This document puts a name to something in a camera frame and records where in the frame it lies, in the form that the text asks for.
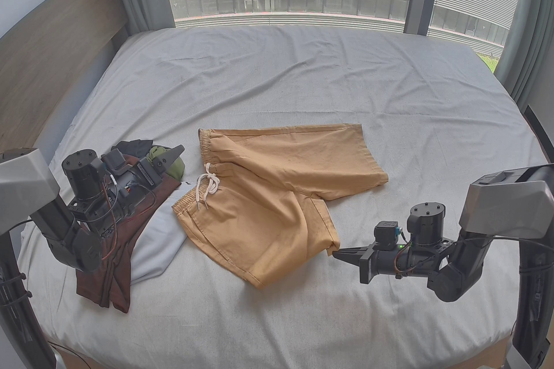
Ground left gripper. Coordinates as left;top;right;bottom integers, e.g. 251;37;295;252
113;145;186;209

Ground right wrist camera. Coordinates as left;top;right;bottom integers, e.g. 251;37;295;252
373;220;402;251

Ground black garment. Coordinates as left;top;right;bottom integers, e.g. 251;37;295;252
114;138;155;159

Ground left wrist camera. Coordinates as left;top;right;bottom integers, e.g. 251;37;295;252
101;148;131;174

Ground pale grey garment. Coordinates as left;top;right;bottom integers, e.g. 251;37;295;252
129;185;190;286

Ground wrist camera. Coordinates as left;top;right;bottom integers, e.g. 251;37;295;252
101;148;131;174
373;220;402;251

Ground brown garment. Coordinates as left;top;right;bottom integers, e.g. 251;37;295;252
76;175;182;314

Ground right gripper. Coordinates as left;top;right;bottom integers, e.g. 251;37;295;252
332;245;413;285

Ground green garment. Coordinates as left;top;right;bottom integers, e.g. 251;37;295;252
147;145;187;183

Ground tan shorts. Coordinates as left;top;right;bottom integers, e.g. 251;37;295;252
171;123;389;289

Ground bed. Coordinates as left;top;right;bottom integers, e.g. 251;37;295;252
0;0;554;369

